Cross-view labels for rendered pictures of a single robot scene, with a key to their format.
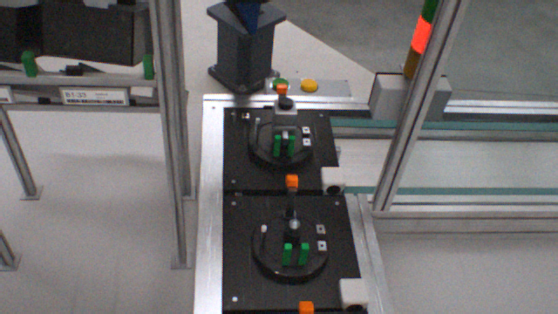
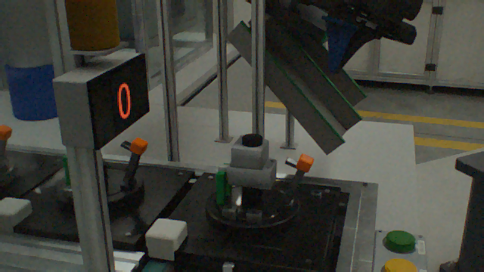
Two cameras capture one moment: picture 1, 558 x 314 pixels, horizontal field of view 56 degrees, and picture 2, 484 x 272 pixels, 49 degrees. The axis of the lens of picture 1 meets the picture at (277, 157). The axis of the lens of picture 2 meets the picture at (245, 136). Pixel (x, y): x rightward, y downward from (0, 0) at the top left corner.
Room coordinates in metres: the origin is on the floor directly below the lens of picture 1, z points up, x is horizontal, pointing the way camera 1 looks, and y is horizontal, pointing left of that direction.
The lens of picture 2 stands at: (1.06, -0.64, 1.38)
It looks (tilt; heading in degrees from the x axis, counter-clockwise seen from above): 22 degrees down; 114
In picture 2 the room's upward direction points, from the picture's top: 1 degrees counter-clockwise
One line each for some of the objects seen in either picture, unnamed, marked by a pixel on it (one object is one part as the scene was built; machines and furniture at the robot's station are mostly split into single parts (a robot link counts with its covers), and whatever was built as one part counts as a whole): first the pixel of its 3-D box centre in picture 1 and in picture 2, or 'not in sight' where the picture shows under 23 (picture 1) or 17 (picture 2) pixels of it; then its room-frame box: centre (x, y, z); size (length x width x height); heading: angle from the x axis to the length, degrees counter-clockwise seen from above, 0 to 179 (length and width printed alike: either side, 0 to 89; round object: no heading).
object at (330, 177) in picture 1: (331, 181); (166, 239); (0.70, -0.11, 0.97); 0.05 x 0.05 x 0.04; 9
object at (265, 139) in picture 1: (281, 142); (252, 208); (0.79, 0.00, 0.98); 0.14 x 0.14 x 0.02
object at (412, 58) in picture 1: (422, 60); (92, 21); (0.70, -0.21, 1.28); 0.05 x 0.05 x 0.05
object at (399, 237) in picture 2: (280, 85); (400, 242); (1.00, 0.01, 0.96); 0.04 x 0.04 x 0.02
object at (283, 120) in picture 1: (284, 118); (245, 159); (0.78, 0.00, 1.06); 0.08 x 0.04 x 0.07; 9
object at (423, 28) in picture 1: (432, 32); not in sight; (0.70, -0.21, 1.33); 0.05 x 0.05 x 0.05
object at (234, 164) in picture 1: (280, 149); (252, 218); (0.79, 0.00, 0.96); 0.24 x 0.24 x 0.02; 9
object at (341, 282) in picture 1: (292, 234); (97, 170); (0.53, -0.04, 1.01); 0.24 x 0.24 x 0.13; 9
